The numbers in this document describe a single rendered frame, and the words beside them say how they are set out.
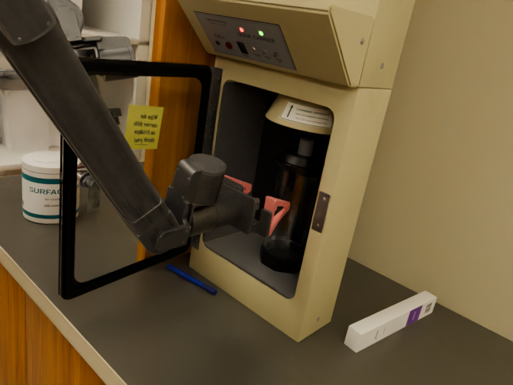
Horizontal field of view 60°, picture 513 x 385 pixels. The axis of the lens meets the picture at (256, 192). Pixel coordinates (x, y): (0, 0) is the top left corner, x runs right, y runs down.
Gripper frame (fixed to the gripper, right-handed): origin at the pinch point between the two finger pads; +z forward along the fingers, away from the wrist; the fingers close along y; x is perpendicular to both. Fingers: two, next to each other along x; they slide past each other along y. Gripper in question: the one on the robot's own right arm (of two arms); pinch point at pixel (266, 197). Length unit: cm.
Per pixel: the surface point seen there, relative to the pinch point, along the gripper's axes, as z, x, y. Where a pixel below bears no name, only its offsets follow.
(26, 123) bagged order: 1, 16, 114
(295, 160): 6.0, -6.7, -0.5
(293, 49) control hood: -5.4, -26.8, -4.8
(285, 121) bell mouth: 2.0, -14.2, 0.1
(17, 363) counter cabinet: -29, 56, 45
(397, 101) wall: 43.7, -16.5, -0.1
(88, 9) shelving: 42, -23, 148
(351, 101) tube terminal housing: 0.8, -20.7, -12.7
